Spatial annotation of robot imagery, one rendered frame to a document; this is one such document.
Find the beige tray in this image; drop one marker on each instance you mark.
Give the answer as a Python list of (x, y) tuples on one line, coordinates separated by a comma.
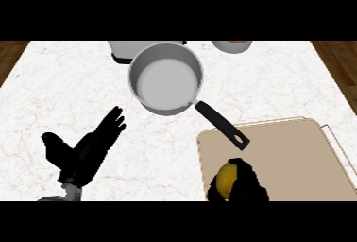
[(288, 157)]

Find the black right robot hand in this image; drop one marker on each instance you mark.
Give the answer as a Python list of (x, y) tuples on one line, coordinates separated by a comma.
[(248, 186)]

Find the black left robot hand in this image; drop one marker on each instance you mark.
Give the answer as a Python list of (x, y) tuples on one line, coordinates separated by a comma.
[(89, 148)]

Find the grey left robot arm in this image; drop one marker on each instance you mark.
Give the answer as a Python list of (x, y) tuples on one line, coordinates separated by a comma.
[(71, 193)]

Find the grey cup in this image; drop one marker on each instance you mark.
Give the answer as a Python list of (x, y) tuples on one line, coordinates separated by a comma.
[(232, 46)]

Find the yellow lemon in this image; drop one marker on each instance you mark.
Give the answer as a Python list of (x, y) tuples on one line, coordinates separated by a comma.
[(227, 180)]

